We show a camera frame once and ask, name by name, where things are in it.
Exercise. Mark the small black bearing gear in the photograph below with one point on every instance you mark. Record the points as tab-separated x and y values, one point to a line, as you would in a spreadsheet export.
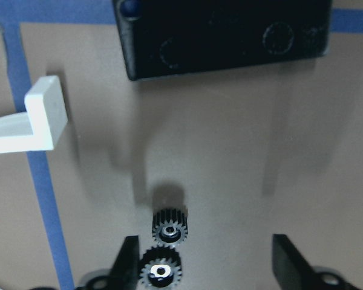
160	268
169	227

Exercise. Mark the white curved plastic arc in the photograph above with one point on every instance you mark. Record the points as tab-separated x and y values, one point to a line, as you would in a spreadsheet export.
40	127

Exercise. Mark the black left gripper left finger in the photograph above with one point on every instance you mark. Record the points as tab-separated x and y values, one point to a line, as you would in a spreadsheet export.
124	273

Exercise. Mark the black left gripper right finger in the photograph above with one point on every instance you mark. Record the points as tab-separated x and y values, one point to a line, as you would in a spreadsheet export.
290	268

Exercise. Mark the small black flat part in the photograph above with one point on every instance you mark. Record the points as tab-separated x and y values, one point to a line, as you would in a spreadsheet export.
166	38

